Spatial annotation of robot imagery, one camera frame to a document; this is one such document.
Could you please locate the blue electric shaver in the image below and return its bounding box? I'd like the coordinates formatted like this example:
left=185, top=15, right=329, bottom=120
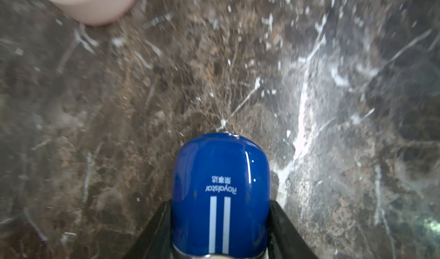
left=171, top=133, right=270, bottom=259

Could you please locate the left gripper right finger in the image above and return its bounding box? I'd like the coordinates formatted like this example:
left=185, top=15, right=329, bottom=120
left=268, top=200, right=318, bottom=259

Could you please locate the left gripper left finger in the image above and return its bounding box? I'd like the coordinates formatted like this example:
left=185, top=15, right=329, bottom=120
left=123, top=200, right=171, bottom=259

